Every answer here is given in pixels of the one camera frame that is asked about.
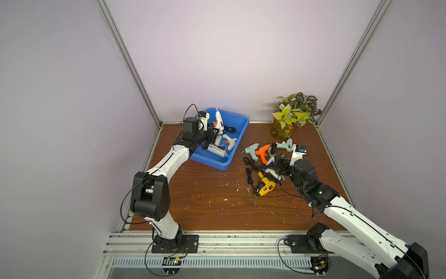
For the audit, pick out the mint glue gun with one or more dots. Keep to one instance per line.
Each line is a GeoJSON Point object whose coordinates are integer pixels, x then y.
{"type": "Point", "coordinates": [251, 150]}
{"type": "Point", "coordinates": [286, 145]}

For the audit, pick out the mint glue gun back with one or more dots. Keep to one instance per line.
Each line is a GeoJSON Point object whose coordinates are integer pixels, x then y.
{"type": "Point", "coordinates": [286, 145]}

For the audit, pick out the potted green plant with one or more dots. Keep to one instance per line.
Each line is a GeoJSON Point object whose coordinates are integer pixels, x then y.
{"type": "Point", "coordinates": [292, 112]}

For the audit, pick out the large white glue gun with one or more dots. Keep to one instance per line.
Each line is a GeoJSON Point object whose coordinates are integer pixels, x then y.
{"type": "Point", "coordinates": [217, 150]}

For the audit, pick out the left control board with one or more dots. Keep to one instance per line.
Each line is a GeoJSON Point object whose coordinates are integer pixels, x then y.
{"type": "Point", "coordinates": [171, 266]}

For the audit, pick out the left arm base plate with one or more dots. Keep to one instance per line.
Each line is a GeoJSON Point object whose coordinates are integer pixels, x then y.
{"type": "Point", "coordinates": [180, 244]}

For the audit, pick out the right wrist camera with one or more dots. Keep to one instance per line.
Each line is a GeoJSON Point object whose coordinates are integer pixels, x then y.
{"type": "Point", "coordinates": [298, 153]}

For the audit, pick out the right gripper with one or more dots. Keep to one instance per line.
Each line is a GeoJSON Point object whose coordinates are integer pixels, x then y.
{"type": "Point", "coordinates": [283, 165]}

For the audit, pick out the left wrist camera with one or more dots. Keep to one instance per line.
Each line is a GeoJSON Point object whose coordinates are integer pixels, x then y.
{"type": "Point", "coordinates": [204, 118]}

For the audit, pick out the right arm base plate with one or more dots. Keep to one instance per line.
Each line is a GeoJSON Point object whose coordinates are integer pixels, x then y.
{"type": "Point", "coordinates": [301, 244]}

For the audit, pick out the control board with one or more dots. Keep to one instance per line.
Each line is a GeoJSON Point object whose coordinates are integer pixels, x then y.
{"type": "Point", "coordinates": [171, 266]}
{"type": "Point", "coordinates": [320, 264]}

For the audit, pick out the yellow glue gun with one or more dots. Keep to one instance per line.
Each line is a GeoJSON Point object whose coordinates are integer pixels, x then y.
{"type": "Point", "coordinates": [264, 186]}

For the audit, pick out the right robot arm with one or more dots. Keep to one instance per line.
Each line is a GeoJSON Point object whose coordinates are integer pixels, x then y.
{"type": "Point", "coordinates": [376, 251]}

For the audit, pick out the small white glue gun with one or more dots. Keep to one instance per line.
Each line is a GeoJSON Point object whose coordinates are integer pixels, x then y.
{"type": "Point", "coordinates": [218, 124]}

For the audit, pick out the right control board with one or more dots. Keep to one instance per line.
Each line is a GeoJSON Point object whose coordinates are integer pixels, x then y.
{"type": "Point", "coordinates": [320, 264]}

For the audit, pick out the blue plastic storage box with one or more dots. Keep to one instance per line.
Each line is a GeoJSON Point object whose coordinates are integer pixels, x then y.
{"type": "Point", "coordinates": [240, 124]}

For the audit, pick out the mint glue gun left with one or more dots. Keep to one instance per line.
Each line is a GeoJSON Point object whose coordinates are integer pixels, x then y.
{"type": "Point", "coordinates": [251, 150]}

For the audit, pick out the white glue gun orange trigger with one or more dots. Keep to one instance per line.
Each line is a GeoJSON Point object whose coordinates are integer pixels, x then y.
{"type": "Point", "coordinates": [230, 141]}

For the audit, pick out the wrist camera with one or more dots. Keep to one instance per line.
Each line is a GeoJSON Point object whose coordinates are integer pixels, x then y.
{"type": "Point", "coordinates": [298, 153]}
{"type": "Point", "coordinates": [204, 118]}

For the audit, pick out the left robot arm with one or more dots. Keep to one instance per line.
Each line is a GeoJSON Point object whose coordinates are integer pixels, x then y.
{"type": "Point", "coordinates": [150, 195]}

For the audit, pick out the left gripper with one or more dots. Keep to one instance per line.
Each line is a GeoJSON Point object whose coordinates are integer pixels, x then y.
{"type": "Point", "coordinates": [210, 137]}

